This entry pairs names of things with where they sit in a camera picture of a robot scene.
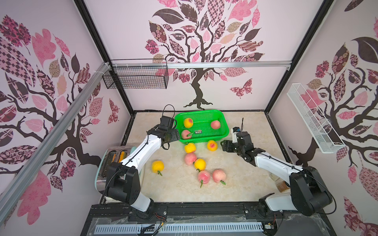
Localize white wire wall shelf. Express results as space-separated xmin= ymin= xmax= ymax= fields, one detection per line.
xmin=287 ymin=83 xmax=346 ymax=154

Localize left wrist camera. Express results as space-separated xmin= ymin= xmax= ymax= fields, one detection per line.
xmin=160 ymin=116 xmax=175 ymax=129

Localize yellow peach centre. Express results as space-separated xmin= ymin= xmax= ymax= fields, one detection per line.
xmin=194 ymin=158 xmax=207 ymax=172

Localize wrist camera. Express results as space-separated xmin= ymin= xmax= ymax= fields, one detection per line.
xmin=230 ymin=127 xmax=248 ymax=143
xmin=160 ymin=116 xmax=175 ymax=129

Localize yellow red peach below basket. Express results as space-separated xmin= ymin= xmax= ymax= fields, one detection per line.
xmin=207 ymin=140 xmax=218 ymax=151

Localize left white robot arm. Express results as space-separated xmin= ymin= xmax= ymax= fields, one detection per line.
xmin=102 ymin=125 xmax=180 ymax=212

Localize white slotted cable duct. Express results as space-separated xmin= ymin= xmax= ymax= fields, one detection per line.
xmin=93 ymin=222 xmax=263 ymax=236

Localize green plastic basket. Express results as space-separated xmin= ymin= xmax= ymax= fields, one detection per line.
xmin=174 ymin=110 xmax=230 ymax=144

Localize yellow peach with green leaf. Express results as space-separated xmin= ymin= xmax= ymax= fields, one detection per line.
xmin=151 ymin=160 xmax=164 ymax=176

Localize aluminium rail left wall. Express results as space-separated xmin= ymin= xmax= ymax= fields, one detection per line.
xmin=1 ymin=62 xmax=110 ymax=224

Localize mint and chrome toaster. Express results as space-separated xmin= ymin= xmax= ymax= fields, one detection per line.
xmin=95 ymin=143 xmax=151 ymax=205

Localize black wire wall basket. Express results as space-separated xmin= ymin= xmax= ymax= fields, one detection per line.
xmin=102 ymin=58 xmax=169 ymax=89

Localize aluminium rail wall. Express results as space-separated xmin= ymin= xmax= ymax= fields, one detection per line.
xmin=112 ymin=61 xmax=292 ymax=69
xmin=1 ymin=62 xmax=110 ymax=224

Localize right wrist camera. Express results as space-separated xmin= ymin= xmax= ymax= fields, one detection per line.
xmin=230 ymin=127 xmax=248 ymax=143

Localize pink peach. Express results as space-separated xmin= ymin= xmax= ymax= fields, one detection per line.
xmin=184 ymin=152 xmax=197 ymax=166
xmin=197 ymin=170 xmax=211 ymax=187
xmin=181 ymin=130 xmax=193 ymax=140
xmin=212 ymin=169 xmax=226 ymax=185
xmin=211 ymin=120 xmax=221 ymax=130

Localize aluminium rail back wall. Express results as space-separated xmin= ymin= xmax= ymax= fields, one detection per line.
xmin=112 ymin=61 xmax=292 ymax=69

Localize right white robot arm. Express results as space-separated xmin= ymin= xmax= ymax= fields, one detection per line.
xmin=220 ymin=139 xmax=336 ymax=216

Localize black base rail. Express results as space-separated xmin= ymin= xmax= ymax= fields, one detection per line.
xmin=81 ymin=202 xmax=336 ymax=236

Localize yellow peach with red spot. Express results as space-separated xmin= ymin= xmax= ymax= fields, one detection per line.
xmin=184 ymin=118 xmax=194 ymax=128

